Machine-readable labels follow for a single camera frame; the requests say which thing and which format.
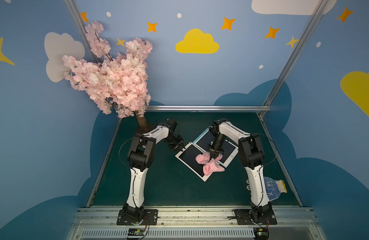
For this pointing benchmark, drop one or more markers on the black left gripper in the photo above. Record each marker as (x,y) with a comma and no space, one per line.
(176,142)

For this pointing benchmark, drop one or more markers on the table edge rail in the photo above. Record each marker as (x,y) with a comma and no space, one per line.
(280,161)
(103,137)

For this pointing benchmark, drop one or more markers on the right table edge rail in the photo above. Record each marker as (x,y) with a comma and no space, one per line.
(280,161)

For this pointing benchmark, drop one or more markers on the left green circuit board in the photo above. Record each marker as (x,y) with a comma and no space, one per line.
(135,233)

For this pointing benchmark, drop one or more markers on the front aluminium rail bed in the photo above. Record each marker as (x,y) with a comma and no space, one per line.
(196,223)

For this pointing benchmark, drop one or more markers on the pink cloth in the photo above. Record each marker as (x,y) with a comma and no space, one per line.
(210,165)

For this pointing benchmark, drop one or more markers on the aluminium post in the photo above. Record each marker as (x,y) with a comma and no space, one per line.
(80,24)
(303,39)

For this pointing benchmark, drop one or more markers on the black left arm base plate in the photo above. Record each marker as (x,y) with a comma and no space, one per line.
(137,217)

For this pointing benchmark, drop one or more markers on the blue-edged white drawing tablet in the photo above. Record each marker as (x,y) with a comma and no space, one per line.
(230,150)

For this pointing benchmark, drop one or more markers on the pink cherry blossom tree crown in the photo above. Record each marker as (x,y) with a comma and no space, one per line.
(117,83)

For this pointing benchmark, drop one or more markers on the rusty brown tree trunk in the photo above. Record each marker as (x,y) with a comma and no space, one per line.
(142,122)

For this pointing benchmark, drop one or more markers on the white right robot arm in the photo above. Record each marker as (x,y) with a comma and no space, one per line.
(251,155)

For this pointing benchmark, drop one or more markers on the blue dotted work glove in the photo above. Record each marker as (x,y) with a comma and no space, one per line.
(273,189)

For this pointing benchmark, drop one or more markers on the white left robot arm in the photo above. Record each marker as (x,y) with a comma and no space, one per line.
(140,157)

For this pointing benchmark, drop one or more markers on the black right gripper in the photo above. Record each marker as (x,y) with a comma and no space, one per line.
(216,151)

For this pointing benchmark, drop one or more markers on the rear aluminium frame rail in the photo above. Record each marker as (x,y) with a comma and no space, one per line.
(240,109)

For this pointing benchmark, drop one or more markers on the right rear aluminium post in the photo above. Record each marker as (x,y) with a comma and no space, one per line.
(303,39)

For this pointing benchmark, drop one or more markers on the right circuit board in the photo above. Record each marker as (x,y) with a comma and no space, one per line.
(261,234)

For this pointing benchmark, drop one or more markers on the left rear aluminium post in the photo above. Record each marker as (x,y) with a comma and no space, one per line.
(80,24)

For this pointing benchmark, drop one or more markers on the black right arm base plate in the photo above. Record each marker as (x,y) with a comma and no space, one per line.
(255,217)

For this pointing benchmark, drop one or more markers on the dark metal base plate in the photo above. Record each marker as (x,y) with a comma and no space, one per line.
(139,130)

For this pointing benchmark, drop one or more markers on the left table edge rail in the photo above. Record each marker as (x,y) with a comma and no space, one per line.
(103,137)

